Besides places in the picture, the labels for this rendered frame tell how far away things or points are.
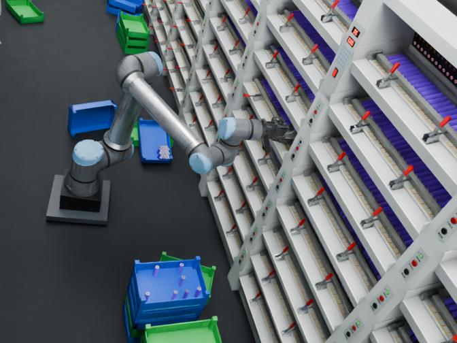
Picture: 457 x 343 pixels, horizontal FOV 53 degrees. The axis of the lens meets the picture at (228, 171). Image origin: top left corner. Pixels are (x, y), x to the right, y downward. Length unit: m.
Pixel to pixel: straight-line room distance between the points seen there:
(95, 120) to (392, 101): 2.24
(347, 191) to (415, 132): 0.38
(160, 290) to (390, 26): 1.39
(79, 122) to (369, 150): 2.16
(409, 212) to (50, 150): 2.27
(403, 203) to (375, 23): 0.59
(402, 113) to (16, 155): 2.28
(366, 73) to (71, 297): 1.68
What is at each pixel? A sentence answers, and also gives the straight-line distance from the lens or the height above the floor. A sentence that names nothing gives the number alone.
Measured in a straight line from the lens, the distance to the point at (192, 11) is 3.47.
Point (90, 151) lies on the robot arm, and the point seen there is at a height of 0.43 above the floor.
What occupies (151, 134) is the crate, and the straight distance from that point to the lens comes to 3.18.
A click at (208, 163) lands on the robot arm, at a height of 0.89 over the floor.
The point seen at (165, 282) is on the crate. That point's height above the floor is 0.32.
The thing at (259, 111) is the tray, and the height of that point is 0.89.
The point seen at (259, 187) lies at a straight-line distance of 2.36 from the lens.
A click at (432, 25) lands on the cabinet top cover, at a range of 1.45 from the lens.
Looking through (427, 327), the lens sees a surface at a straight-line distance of 1.46.
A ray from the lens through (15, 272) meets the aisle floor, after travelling 2.49.
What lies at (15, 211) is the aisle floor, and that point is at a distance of 2.73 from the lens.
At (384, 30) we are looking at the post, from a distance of 1.66.
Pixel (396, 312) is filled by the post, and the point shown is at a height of 1.00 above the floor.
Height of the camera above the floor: 2.06
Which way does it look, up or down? 40 degrees down
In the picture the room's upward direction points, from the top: 21 degrees clockwise
